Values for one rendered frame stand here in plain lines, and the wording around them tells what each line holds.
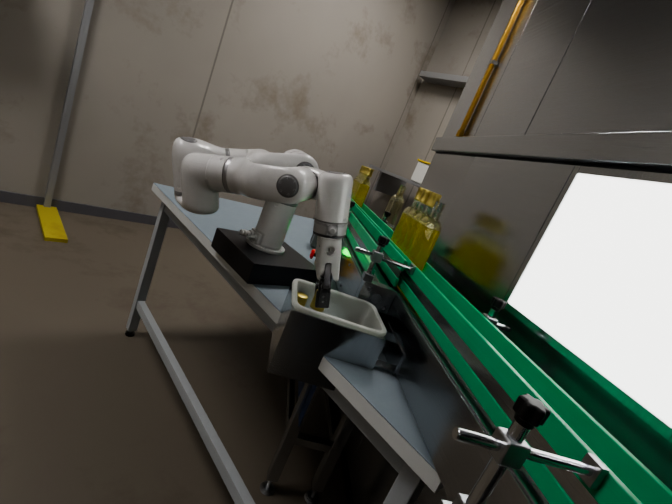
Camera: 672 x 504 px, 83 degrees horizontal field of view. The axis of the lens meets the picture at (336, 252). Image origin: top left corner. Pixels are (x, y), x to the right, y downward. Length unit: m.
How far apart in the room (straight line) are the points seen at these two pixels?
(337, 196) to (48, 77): 2.80
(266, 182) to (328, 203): 0.13
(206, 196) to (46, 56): 2.53
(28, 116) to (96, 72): 0.54
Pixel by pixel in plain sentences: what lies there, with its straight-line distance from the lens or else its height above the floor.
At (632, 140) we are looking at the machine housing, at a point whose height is 1.38.
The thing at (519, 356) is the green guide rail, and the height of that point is 0.96.
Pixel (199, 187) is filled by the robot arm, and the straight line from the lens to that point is 0.93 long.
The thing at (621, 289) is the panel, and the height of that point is 1.13.
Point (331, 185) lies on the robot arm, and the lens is 0.79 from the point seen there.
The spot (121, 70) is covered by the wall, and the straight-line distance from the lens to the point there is 3.43.
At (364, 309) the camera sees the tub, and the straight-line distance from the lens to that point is 0.98.
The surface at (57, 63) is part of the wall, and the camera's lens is 3.38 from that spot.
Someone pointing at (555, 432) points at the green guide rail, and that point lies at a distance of 0.56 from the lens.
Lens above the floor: 1.15
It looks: 13 degrees down
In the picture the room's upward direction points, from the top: 22 degrees clockwise
